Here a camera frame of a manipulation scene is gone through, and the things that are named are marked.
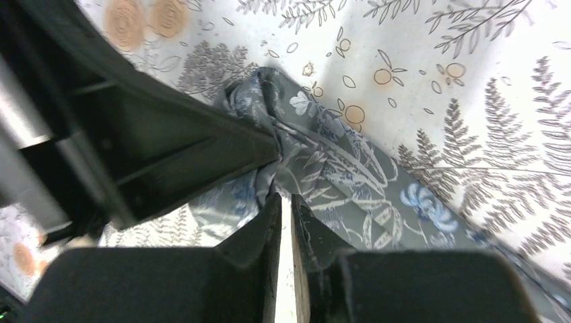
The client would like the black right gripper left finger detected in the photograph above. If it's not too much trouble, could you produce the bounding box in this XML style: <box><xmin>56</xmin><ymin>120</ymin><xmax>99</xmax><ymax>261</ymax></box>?
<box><xmin>18</xmin><ymin>194</ymin><xmax>281</xmax><ymax>322</ymax></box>

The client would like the grey leaf pattern tie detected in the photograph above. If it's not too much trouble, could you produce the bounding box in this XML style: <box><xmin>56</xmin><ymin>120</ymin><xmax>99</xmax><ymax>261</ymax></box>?
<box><xmin>189</xmin><ymin>67</ymin><xmax>570</xmax><ymax>322</ymax></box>

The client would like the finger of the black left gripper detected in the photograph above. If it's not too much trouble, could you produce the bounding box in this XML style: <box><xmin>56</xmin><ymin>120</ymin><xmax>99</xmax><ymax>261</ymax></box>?
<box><xmin>1</xmin><ymin>1</ymin><xmax>278</xmax><ymax>244</ymax></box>

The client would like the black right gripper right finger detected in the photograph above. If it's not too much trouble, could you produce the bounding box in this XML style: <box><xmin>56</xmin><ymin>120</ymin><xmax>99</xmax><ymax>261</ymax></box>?
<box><xmin>292</xmin><ymin>194</ymin><xmax>539</xmax><ymax>322</ymax></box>

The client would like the floral tablecloth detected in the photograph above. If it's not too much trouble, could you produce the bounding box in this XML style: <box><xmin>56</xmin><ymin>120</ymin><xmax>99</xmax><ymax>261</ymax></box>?
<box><xmin>1</xmin><ymin>1</ymin><xmax>570</xmax><ymax>301</ymax></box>

